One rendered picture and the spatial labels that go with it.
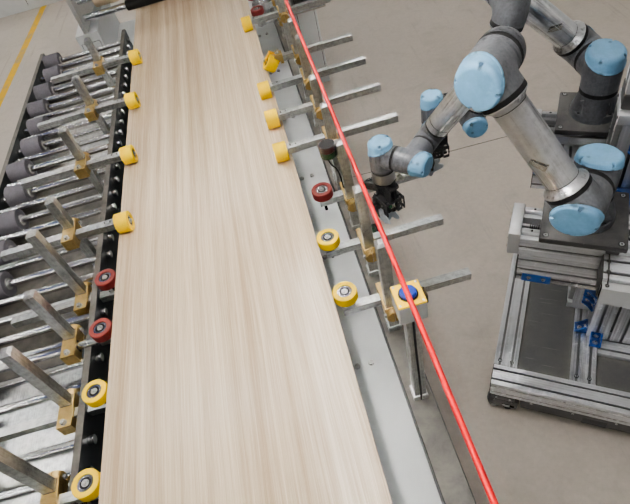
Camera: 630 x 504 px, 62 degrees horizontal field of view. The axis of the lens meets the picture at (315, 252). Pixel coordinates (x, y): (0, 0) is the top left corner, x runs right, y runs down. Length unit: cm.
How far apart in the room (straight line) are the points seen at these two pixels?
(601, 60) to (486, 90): 71
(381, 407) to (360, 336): 28
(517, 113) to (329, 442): 93
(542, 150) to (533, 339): 119
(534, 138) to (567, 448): 144
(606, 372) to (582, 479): 42
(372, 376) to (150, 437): 73
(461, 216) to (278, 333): 172
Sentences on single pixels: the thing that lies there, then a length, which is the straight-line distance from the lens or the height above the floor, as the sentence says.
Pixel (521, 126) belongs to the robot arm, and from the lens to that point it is 133.
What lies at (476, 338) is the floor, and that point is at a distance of 262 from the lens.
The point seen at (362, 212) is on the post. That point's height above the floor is 103.
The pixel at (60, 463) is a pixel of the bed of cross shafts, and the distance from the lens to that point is 199.
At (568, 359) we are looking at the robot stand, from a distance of 237.
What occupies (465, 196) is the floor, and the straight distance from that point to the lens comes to 322.
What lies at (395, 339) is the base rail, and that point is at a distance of 180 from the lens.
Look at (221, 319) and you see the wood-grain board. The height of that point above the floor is 90.
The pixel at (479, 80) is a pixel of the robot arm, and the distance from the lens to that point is 126.
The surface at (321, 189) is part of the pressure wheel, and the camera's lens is 201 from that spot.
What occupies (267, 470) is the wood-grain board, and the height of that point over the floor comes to 90.
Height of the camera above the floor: 224
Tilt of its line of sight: 48 degrees down
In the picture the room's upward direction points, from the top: 17 degrees counter-clockwise
